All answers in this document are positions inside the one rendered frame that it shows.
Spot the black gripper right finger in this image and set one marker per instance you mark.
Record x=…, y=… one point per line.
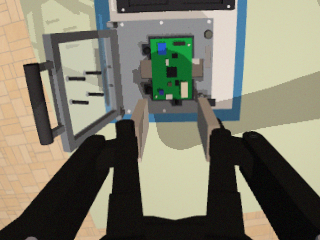
x=290, y=204

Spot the green circuit board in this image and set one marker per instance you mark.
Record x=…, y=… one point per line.
x=171, y=61

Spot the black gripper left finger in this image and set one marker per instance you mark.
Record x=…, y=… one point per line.
x=60, y=208

